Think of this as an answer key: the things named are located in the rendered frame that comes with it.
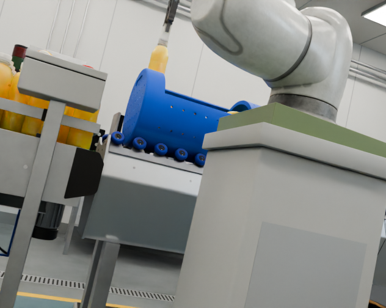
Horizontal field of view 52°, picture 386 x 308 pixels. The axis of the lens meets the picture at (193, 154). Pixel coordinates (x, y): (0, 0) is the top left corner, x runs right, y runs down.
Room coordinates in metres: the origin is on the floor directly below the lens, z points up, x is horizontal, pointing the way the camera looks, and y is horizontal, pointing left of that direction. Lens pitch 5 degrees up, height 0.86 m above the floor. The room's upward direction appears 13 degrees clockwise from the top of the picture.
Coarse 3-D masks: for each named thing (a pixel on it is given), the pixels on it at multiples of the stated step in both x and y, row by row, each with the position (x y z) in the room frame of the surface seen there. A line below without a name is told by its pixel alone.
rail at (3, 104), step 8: (0, 104) 1.04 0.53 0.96; (8, 104) 1.05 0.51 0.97; (16, 104) 1.05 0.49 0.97; (24, 104) 1.06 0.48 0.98; (16, 112) 1.06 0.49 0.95; (24, 112) 1.06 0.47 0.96; (32, 112) 1.07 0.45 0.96; (40, 112) 1.08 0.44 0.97; (64, 120) 1.10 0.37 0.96; (72, 120) 1.11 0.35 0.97; (80, 120) 1.11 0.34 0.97; (80, 128) 1.12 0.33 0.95; (88, 128) 1.12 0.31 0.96; (96, 128) 1.13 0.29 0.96
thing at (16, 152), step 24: (0, 144) 1.03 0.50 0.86; (24, 144) 1.05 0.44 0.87; (0, 168) 1.03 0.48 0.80; (24, 168) 1.05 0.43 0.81; (72, 168) 1.10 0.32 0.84; (96, 168) 1.12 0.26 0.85; (0, 192) 1.32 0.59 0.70; (24, 192) 1.06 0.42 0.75; (48, 192) 1.08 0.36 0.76; (72, 192) 1.10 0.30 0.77
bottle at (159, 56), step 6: (156, 48) 1.52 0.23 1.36; (162, 48) 1.52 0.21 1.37; (156, 54) 1.51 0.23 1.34; (162, 54) 1.51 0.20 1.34; (168, 54) 1.54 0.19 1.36; (150, 60) 1.53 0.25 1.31; (156, 60) 1.51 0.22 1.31; (162, 60) 1.52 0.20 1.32; (150, 66) 1.52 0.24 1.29; (156, 66) 1.51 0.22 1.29; (162, 66) 1.52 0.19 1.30; (162, 72) 1.53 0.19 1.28
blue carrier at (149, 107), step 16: (144, 80) 1.29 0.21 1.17; (160, 80) 1.28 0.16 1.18; (144, 96) 1.24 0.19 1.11; (160, 96) 1.26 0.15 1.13; (176, 96) 1.51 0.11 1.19; (128, 112) 1.43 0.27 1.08; (144, 112) 1.25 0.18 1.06; (160, 112) 1.26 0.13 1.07; (176, 112) 1.28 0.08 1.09; (192, 112) 1.30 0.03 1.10; (208, 112) 1.32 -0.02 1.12; (224, 112) 1.35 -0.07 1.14; (128, 128) 1.36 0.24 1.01; (144, 128) 1.27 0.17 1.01; (160, 128) 1.28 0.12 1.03; (176, 128) 1.29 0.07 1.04; (192, 128) 1.31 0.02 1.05; (208, 128) 1.32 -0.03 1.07; (128, 144) 1.34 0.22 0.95; (176, 144) 1.33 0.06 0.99; (192, 144) 1.34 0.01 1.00; (192, 160) 1.42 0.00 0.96
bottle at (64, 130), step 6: (66, 108) 1.14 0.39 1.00; (72, 108) 1.16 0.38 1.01; (66, 114) 1.14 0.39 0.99; (72, 114) 1.16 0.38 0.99; (60, 126) 1.14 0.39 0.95; (66, 126) 1.15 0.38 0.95; (60, 132) 1.14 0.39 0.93; (66, 132) 1.16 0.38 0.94; (60, 138) 1.15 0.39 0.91; (66, 138) 1.16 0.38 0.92
